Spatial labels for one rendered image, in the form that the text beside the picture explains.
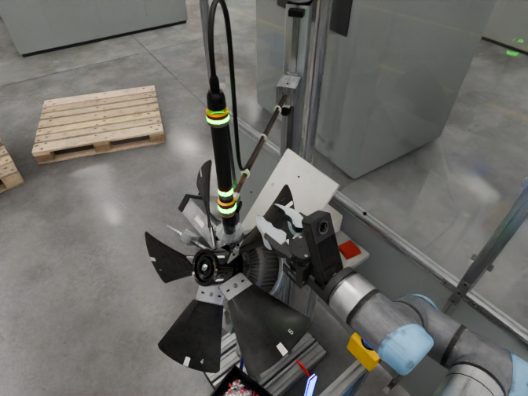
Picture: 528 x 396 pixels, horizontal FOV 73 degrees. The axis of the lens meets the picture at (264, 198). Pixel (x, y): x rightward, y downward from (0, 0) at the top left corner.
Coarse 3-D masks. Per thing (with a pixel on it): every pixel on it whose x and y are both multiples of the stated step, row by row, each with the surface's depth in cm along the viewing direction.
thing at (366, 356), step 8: (352, 336) 112; (360, 336) 112; (352, 344) 114; (360, 344) 110; (352, 352) 116; (360, 352) 112; (368, 352) 109; (360, 360) 114; (368, 360) 110; (376, 360) 107; (368, 368) 112
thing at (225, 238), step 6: (234, 192) 91; (240, 204) 91; (222, 228) 94; (240, 228) 94; (222, 234) 92; (234, 234) 92; (240, 234) 92; (222, 240) 91; (228, 240) 91; (234, 240) 91
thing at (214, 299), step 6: (204, 288) 118; (210, 288) 118; (216, 288) 118; (198, 294) 117; (204, 294) 118; (216, 294) 119; (222, 294) 119; (198, 300) 118; (204, 300) 118; (210, 300) 118; (216, 300) 119; (222, 300) 119
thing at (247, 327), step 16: (256, 288) 111; (240, 304) 107; (256, 304) 107; (272, 304) 107; (240, 320) 105; (256, 320) 104; (272, 320) 103; (288, 320) 102; (304, 320) 101; (240, 336) 102; (256, 336) 101; (272, 336) 100; (288, 336) 99; (256, 352) 99; (272, 352) 98; (256, 368) 97
